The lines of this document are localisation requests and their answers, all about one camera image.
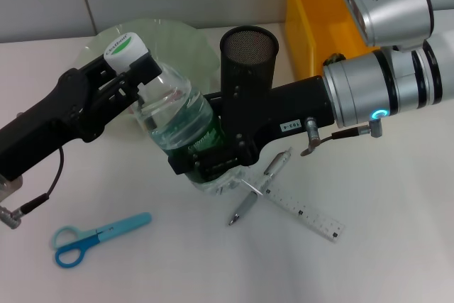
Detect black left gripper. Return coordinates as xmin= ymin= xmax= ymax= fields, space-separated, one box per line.
xmin=0 ymin=54 xmax=161 ymax=182

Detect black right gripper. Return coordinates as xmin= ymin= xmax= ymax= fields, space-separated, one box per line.
xmin=167 ymin=75 xmax=337 ymax=180

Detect clear water bottle green label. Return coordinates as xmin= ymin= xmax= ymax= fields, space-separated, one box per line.
xmin=104 ymin=32 xmax=245 ymax=197

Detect green plastic wrapper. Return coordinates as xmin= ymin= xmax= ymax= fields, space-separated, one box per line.
xmin=324 ymin=53 xmax=347 ymax=66

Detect green glass fruit plate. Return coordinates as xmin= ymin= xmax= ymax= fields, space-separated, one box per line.
xmin=77 ymin=17 xmax=220 ymax=132

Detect silver ballpoint pen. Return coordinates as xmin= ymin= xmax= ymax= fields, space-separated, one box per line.
xmin=227 ymin=146 xmax=294 ymax=227

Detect black mesh pen holder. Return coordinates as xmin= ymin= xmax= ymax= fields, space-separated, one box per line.
xmin=218 ymin=25 xmax=280 ymax=86

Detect clear plastic ruler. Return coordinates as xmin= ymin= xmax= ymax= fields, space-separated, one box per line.
xmin=240 ymin=175 xmax=346 ymax=243

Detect blue scissors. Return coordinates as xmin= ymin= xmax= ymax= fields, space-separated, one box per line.
xmin=48 ymin=211 xmax=153 ymax=268

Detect yellow plastic storage bin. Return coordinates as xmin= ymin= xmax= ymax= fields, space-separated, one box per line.
xmin=283 ymin=0 xmax=366 ymax=82

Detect right gripper cable with plug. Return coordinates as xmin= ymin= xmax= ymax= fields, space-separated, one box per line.
xmin=300 ymin=116 xmax=384 ymax=158

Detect gripper cable with plug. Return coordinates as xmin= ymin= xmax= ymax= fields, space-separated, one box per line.
xmin=0 ymin=146 xmax=65 ymax=230
xmin=300 ymin=116 xmax=384 ymax=158

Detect left gripper cable with plug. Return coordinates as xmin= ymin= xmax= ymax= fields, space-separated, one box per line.
xmin=0 ymin=146 xmax=65 ymax=230

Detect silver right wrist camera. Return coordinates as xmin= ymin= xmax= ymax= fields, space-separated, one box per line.
xmin=339 ymin=0 xmax=436 ymax=52

